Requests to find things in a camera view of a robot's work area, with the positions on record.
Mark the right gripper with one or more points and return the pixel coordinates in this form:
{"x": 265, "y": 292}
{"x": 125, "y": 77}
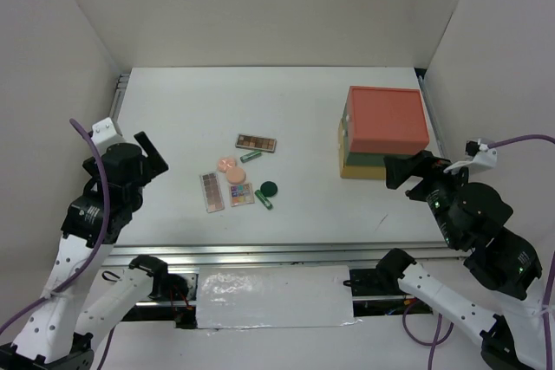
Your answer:
{"x": 422, "y": 161}

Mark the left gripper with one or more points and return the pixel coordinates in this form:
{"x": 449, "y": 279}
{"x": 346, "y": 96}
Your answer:
{"x": 156, "y": 164}

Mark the green drawer unit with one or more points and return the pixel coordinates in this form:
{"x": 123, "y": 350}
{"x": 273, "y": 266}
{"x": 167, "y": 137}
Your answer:
{"x": 364, "y": 157}

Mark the salmon top drawer unit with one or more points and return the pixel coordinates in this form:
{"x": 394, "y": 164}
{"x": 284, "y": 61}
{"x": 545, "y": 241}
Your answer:
{"x": 380, "y": 96}

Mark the pink makeup sponge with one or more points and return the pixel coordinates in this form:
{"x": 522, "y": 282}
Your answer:
{"x": 226, "y": 163}

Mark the green lip balm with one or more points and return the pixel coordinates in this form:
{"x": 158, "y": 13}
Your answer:
{"x": 263, "y": 199}
{"x": 250, "y": 156}

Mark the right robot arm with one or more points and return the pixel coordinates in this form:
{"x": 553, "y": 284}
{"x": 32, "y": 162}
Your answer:
{"x": 472, "y": 218}

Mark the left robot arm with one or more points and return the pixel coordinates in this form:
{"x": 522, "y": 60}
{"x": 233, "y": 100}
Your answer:
{"x": 62, "y": 332}

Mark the yellow bottom drawer unit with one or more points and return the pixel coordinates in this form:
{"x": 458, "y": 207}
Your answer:
{"x": 355, "y": 172}

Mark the nude eyeshadow palette vertical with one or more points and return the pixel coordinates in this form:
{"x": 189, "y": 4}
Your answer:
{"x": 211, "y": 192}

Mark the colourful square eyeshadow palette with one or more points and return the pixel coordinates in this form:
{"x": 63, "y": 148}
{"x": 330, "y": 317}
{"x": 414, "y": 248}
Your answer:
{"x": 241, "y": 194}

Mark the brown eyeshadow palette horizontal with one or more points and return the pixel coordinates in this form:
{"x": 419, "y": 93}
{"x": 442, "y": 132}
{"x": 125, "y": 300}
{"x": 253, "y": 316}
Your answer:
{"x": 256, "y": 143}

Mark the white taped front panel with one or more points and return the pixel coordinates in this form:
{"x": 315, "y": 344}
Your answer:
{"x": 278, "y": 297}

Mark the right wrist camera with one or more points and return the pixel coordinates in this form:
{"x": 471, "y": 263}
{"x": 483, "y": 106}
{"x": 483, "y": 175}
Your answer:
{"x": 479, "y": 157}

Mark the aluminium front rail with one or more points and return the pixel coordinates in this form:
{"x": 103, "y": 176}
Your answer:
{"x": 182, "y": 256}

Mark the aluminium rail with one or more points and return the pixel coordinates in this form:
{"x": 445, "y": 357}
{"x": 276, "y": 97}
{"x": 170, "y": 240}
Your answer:
{"x": 182, "y": 256}
{"x": 119, "y": 93}

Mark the aluminium left rail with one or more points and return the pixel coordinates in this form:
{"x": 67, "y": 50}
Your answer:
{"x": 119, "y": 93}

